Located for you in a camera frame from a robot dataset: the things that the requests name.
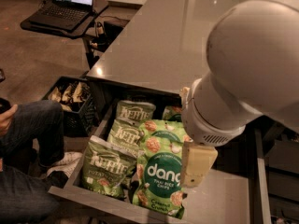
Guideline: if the rear Kettle chip bag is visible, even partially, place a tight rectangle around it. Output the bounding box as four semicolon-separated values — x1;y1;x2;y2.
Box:
116;100;156;121

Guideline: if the rear Dang rice chips bag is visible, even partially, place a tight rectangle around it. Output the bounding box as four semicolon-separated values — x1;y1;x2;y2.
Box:
162;105;181;122

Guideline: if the middle Dang rice chips bag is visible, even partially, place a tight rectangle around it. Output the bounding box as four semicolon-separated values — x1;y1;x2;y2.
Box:
139;119;191;143

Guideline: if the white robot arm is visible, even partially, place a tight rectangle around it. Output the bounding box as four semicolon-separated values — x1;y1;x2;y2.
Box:
180;0;299;188

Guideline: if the black laptop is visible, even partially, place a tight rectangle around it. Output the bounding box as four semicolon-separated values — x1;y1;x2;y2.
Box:
29;0;93;31

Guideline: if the middle Kettle chip bag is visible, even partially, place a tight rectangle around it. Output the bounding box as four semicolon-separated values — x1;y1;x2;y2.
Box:
107;118;140;157

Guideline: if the black laptop stand table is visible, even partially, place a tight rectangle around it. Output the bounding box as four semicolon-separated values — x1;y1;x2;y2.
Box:
21;0;108;68

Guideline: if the person's hand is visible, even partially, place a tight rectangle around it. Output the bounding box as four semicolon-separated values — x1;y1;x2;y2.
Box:
0;105;18;136

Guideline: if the dang rice chips bag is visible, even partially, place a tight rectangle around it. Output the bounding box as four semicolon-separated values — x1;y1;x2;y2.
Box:
132;136;184;218
139;119;191;143
162;105;181;122

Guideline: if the Kettle jalapeno chip bag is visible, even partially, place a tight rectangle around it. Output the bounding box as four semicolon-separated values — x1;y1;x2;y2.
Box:
81;135;136;199

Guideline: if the person's leg in jeans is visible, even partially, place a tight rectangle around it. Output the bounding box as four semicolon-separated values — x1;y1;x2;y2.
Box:
0;165;61;224
0;100;64;167

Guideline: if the black crate with snacks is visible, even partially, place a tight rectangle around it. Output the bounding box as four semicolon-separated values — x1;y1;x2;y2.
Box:
43;77;95;137

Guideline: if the front Dang rice chips bag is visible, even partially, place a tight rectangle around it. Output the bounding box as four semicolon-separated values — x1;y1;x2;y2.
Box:
132;136;184;218

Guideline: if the white sneaker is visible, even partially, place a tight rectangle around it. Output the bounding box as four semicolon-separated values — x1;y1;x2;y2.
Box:
47;151;82;177

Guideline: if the open grey drawer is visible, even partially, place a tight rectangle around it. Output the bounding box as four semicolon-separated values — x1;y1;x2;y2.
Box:
48;91;273;224

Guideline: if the person's near leg in jeans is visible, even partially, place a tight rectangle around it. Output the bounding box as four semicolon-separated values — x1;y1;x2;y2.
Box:
0;165;61;224

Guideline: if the black handheld controller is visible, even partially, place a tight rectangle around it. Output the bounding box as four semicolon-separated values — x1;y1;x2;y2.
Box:
0;69;11;114

